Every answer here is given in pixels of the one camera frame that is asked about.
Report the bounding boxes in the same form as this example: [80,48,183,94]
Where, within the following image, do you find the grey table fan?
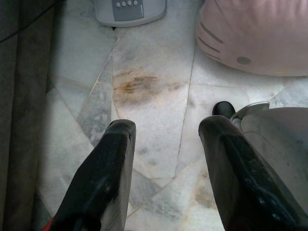
[93,0,167,28]

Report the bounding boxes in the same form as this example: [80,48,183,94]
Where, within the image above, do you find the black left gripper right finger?
[198,115,304,231]

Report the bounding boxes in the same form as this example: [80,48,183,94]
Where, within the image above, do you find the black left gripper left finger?
[49,119,137,231]

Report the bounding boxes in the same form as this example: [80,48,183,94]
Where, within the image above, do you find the grey-brown fabric sofa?
[0,0,57,231]

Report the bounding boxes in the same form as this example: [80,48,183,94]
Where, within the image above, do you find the pink pillow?
[195,0,308,77]

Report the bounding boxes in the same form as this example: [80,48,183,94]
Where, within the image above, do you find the black fan power cable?
[0,0,64,45]

